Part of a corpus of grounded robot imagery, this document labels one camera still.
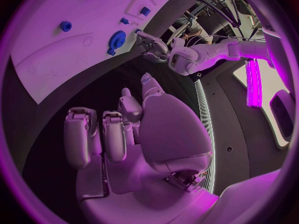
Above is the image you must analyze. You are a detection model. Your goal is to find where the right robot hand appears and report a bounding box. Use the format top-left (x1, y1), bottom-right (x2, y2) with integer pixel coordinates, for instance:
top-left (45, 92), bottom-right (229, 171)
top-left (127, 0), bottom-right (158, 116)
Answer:
top-left (63, 72), bottom-right (220, 224)

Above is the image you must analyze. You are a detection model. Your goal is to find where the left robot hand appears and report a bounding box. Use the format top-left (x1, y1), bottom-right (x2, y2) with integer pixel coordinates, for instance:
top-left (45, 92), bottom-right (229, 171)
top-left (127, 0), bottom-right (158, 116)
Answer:
top-left (136, 30), bottom-right (169, 63)

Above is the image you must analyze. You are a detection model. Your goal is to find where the white task board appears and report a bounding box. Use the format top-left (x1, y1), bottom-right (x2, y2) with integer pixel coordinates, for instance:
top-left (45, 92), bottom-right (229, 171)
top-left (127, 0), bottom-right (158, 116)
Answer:
top-left (10, 0), bottom-right (195, 106)

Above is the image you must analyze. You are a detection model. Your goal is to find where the blue gear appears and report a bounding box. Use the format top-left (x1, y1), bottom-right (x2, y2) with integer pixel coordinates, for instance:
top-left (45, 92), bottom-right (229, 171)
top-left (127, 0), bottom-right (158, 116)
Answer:
top-left (107, 30), bottom-right (127, 50)

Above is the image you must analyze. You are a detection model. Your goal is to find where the person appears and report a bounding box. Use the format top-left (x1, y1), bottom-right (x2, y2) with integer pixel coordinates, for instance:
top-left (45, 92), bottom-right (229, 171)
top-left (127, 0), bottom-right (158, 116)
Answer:
top-left (181, 16), bottom-right (214, 45)

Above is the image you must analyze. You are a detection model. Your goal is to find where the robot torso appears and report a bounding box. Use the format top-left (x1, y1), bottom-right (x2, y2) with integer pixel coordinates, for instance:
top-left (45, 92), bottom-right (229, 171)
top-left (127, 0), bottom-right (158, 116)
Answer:
top-left (193, 25), bottom-right (299, 197)

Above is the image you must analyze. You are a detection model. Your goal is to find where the blue hollow cylinder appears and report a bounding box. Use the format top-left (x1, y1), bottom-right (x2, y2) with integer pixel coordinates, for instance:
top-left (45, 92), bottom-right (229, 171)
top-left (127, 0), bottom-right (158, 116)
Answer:
top-left (60, 20), bottom-right (73, 32)

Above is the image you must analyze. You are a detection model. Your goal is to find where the glowing light bar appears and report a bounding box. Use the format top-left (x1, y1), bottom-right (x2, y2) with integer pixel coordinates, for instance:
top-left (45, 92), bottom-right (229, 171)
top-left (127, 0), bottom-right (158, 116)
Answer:
top-left (244, 58), bottom-right (264, 109)

